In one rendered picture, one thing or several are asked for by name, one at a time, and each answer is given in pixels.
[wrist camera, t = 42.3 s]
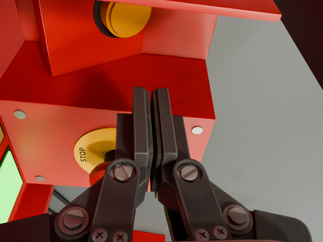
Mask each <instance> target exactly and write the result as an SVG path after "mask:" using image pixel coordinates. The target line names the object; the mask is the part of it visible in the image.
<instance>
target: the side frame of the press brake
mask: <svg viewBox="0 0 323 242"><path fill-rule="evenodd" d="M54 187H55V185H50V184H36V183H30V184H29V187H28V189H27V192H26V195H25V198H24V200H23V203H22V206H21V208H20V211H19V214H18V216H17V219H16V220H18V219H23V218H28V217H32V216H36V215H41V214H45V213H47V211H48V208H49V204H50V200H51V197H52V194H53V190H54Z"/></svg>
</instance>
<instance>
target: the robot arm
mask: <svg viewBox="0 0 323 242"><path fill-rule="evenodd" d="M149 180H150V191H151V192H155V198H157V199H158V201H159V202H160V203H161V204H163V205H164V212H165V216H166V220H167V224H168V228H169V232H170V236H171V240H172V241H171V242H312V237H311V233H310V230H309V228H308V227H307V226H306V224H305V223H303V222H302V221H301V220H299V219H297V218H293V217H288V216H283V215H279V214H274V213H270V212H265V211H260V210H256V209H254V210H253V211H250V210H248V209H247V208H246V207H245V206H243V205H242V204H241V203H239V202H238V201H237V200H236V199H234V198H233V197H231V196H230V195H229V194H227V193H226V192H225V191H223V190H222V189H221V188H219V187H218V186H217V185H215V184H214V183H212V182H211V181H210V180H209V177H208V175H207V172H206V170H205V168H204V166H203V165H202V164H201V163H200V162H198V161H196V160H195V159H191V157H190V151H189V146H188V141H187V136H186V129H185V123H184V118H183V116H182V115H172V110H171V103H170V97H169V90H168V88H159V87H157V88H156V90H152V93H151V101H150V100H149V90H145V87H137V86H134V87H133V98H132V113H117V119H116V143H115V159H114V160H113V161H111V162H110V163H109V164H108V165H107V168H106V170H105V174H104V176H103V177H102V178H101V179H99V180H98V181H97V182H95V183H94V184H93V185H92V186H90V187H89V188H88V189H86V190H85V191H84V192H83V193H81V194H80V195H79V196H78V197H77V198H75V199H74V200H73V201H71V202H70V203H69V204H68V205H66V206H65V207H64V208H63V209H62V210H61V211H60V212H59V213H54V214H49V213H45V214H41V215H36V216H32V217H28V218H23V219H18V220H14V221H9V222H5V223H1V224H0V242H131V240H132V234H133V227H134V220H135V213H136V208H137V207H138V206H139V205H140V204H141V203H142V202H143V201H144V199H145V192H147V191H148V185H149Z"/></svg>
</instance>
